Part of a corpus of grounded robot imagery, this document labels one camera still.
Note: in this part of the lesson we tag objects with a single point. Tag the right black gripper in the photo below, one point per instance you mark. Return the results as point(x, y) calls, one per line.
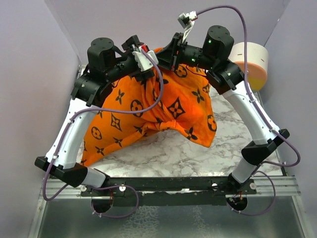
point(167, 58)

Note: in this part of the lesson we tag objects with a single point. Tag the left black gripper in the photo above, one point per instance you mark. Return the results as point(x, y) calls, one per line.
point(131, 46)

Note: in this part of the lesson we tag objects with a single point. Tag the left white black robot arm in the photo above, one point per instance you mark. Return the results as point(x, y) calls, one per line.
point(106, 64)

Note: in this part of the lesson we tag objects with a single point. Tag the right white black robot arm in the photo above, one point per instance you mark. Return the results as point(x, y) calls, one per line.
point(227, 79)

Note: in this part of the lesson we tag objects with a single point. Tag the white cylinder with striped face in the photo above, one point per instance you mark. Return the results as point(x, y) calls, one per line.
point(257, 63)

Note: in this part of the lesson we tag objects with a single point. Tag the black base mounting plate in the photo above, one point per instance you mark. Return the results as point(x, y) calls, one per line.
point(169, 191)

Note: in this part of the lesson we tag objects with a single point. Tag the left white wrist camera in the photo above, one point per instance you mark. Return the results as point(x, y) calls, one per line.
point(143, 62)

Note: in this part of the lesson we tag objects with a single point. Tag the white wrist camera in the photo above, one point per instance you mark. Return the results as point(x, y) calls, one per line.
point(143, 62)
point(187, 21)

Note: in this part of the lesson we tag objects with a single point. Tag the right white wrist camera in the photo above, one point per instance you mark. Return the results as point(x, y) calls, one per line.
point(187, 21)

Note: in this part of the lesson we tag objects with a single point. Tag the aluminium rail frame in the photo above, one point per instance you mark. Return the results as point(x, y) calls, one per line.
point(265, 186)

